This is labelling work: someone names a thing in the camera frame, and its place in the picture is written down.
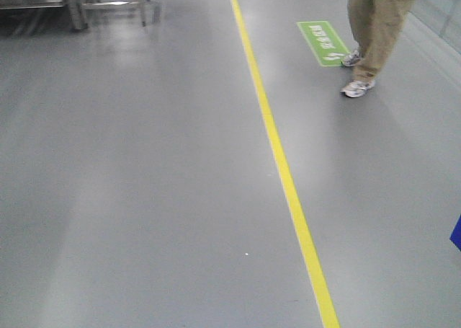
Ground blue plastic bottle part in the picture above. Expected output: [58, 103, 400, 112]
[449, 217, 461, 250]

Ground green floor sign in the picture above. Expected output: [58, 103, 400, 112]
[297, 20, 349, 67]

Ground yellow floor line tape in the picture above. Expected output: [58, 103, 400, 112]
[230, 0, 341, 328]

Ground person in khaki trousers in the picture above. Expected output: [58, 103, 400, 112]
[341, 0, 415, 98]

